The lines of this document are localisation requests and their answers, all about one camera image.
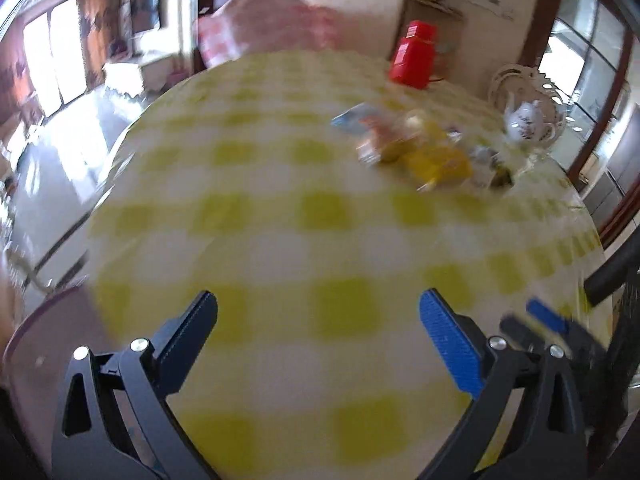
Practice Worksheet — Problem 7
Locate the white tv cabinet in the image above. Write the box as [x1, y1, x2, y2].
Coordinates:
[103, 53, 174, 98]

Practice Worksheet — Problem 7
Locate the blue snack packet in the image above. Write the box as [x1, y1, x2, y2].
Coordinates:
[331, 103, 381, 136]

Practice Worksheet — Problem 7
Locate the red thermos jug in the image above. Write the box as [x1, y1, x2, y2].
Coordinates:
[390, 21, 437, 90]

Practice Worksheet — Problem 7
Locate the orange bread snack packet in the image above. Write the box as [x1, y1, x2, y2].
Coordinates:
[356, 113, 425, 166]

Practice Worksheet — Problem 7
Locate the white floral teapot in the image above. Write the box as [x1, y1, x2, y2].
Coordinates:
[504, 96, 556, 148]

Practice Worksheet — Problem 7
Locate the purple rimmed storage box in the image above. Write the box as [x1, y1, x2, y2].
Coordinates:
[3, 283, 112, 474]

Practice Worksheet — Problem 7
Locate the pink checkered covered chair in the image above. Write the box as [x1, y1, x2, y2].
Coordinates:
[196, 0, 340, 68]

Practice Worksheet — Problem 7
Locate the white ornate chair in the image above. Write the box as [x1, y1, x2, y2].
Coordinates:
[488, 64, 566, 127]

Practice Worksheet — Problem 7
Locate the wall television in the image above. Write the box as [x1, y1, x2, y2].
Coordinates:
[129, 0, 160, 36]

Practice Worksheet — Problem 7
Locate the corner wooden shelf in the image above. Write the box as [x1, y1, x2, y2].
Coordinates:
[410, 0, 464, 21]

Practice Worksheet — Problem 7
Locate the yellow checkered tablecloth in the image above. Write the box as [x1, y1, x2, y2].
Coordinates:
[89, 51, 612, 479]

